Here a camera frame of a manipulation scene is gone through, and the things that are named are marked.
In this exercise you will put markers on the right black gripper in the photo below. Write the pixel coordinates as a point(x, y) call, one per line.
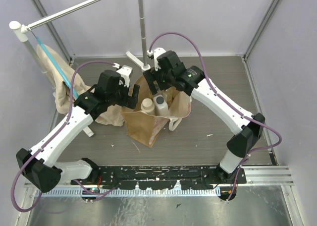
point(152, 75)

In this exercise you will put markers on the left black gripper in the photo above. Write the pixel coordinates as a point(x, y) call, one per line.
point(128, 97)

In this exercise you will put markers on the beige bottle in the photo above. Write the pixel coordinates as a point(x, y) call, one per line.
point(148, 106)

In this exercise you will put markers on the white square bottle dark cap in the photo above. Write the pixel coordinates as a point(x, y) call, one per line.
point(161, 106)

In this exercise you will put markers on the brown canvas tote bag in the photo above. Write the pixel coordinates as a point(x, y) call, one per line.
point(145, 128)

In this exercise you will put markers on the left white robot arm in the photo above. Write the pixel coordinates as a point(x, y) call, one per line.
point(39, 164)

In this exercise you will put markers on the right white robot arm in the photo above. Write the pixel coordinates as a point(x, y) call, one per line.
point(240, 121)

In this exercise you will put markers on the teal hanger rod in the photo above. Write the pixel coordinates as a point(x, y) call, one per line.
point(54, 62)

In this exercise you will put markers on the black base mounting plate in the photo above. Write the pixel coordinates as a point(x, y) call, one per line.
point(163, 177)

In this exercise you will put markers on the white metal clothes rack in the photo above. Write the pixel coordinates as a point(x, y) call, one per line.
point(61, 91)

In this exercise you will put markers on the aluminium front rail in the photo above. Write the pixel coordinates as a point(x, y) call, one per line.
point(260, 175)

